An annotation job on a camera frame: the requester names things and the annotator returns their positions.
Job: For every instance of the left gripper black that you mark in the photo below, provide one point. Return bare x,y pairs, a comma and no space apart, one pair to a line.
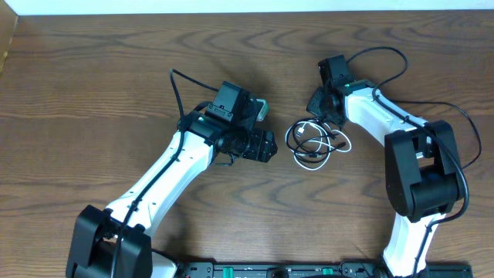
262,146

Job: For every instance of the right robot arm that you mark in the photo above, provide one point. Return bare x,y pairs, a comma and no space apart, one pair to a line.
424,180

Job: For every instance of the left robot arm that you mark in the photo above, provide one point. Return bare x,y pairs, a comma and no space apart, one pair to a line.
116,241

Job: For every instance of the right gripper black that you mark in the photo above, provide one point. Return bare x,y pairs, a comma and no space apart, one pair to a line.
312,106

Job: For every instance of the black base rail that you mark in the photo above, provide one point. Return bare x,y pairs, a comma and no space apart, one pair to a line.
308,270

